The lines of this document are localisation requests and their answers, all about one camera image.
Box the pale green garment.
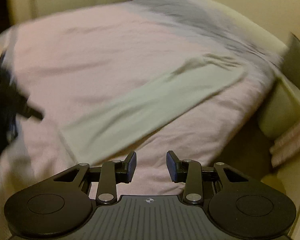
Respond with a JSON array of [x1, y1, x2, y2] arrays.
[[60, 54, 246, 164]]

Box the pink grey herringbone bedspread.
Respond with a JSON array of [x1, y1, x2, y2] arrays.
[[0, 0, 288, 230]]

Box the dark olive box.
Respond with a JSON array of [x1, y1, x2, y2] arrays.
[[281, 34, 300, 89]]

